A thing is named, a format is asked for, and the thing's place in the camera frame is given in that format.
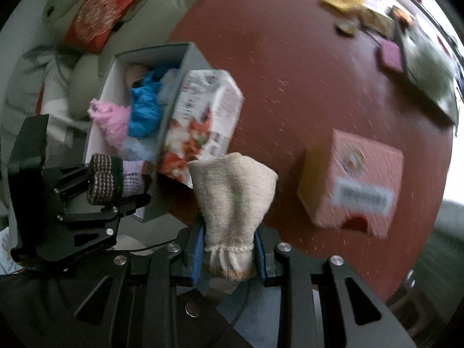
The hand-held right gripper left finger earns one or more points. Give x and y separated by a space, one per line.
197 257

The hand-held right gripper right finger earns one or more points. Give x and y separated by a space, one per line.
259 257

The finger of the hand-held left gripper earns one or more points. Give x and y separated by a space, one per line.
72 181
123 206

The purple striped knitted sock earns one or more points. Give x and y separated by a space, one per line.
108 177

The light blue plastic cover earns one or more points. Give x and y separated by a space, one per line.
139 150
168 92

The beige knitted sock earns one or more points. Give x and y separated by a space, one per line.
232 195

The pink fluffy yarn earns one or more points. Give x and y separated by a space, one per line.
112 119

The blue crinkled plastic cover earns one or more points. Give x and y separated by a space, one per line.
145 108
159 72

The pink towel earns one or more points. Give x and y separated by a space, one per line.
136 74

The white cardboard box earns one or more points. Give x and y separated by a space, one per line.
119 65

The person's blue jeans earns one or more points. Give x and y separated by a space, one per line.
261 311

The white grey blanket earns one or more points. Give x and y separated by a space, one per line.
54 79

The floral tissue pack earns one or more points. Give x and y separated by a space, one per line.
206 116

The pink cardboard box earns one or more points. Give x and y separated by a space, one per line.
355 174

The red embroidered cushion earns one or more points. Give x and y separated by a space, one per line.
101 18

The pale green sofa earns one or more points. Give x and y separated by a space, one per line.
163 7

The dark rectangular tray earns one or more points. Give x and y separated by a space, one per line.
446 110

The pink rectangular sponge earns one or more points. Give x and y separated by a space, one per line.
390 56

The round yellow sponge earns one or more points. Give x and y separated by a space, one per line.
347 29

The cream printed box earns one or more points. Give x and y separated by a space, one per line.
377 21

